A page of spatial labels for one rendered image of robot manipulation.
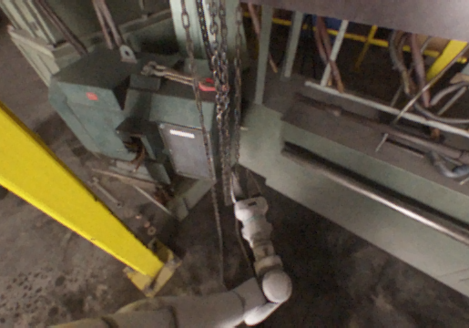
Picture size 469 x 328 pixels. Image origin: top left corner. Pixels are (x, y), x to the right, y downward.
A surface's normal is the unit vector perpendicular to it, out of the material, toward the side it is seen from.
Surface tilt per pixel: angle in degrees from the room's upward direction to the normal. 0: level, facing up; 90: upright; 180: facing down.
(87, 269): 0
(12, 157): 90
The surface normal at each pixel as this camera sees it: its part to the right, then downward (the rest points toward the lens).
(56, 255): 0.00, -0.64
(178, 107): -0.20, 0.07
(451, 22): -0.58, 0.63
